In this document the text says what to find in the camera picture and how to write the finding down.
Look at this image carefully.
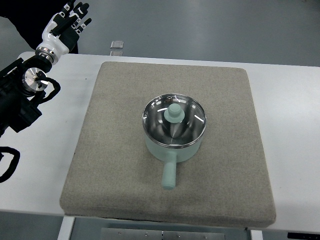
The black label strip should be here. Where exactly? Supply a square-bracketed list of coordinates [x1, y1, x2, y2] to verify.
[287, 232, 320, 240]

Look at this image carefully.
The black cable loop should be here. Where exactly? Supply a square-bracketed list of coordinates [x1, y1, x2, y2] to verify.
[0, 146, 21, 184]

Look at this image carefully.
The mint green saucepan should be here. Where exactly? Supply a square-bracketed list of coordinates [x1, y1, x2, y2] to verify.
[144, 133, 203, 190]

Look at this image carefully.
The glass lid with green knob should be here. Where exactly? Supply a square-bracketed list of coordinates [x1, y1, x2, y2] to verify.
[142, 93, 207, 149]

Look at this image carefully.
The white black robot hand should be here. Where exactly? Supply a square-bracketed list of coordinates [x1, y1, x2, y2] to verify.
[35, 0, 92, 65]

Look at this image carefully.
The small square floor plate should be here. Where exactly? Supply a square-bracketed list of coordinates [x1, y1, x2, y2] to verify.
[110, 40, 124, 49]

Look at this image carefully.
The grey metal plate below table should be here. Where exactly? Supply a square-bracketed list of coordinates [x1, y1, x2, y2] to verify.
[100, 228, 226, 240]

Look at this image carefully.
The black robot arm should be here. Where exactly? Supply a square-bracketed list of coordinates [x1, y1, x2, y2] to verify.
[0, 54, 61, 135]

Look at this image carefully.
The beige felt mat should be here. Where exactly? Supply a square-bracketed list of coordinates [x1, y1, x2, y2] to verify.
[59, 62, 276, 228]

